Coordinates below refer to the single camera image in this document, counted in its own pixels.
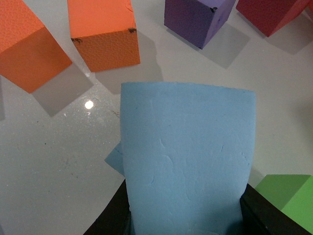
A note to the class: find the orange foam block notched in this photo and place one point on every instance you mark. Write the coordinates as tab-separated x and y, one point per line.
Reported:
104	33

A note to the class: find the purple foam block notched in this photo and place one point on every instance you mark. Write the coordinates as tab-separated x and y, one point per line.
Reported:
197	21

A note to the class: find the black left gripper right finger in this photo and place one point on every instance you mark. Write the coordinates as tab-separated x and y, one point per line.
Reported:
260	217

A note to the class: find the light blue foam block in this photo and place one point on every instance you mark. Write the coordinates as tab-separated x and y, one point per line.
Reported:
187	153

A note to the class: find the red foam block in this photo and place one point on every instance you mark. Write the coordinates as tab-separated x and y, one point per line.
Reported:
268	16

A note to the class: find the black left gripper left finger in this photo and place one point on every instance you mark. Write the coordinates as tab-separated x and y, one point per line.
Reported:
115	219

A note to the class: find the orange foam block left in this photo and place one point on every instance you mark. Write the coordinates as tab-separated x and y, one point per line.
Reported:
29	54

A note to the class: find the green foam block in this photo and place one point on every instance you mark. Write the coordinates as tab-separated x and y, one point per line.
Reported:
292	195

